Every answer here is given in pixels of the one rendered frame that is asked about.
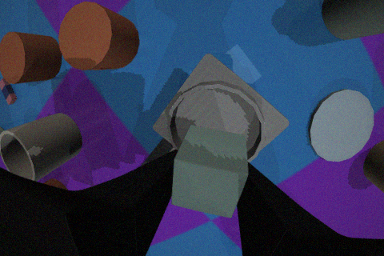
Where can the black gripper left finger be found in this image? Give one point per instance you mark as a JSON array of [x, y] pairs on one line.
[[114, 218]]

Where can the grey round disc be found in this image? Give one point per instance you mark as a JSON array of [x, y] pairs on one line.
[[341, 125]]

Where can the brown cylinder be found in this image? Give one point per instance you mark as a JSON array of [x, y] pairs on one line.
[[93, 37], [54, 182], [29, 57]]

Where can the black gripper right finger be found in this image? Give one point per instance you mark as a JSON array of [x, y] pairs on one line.
[[272, 224]]

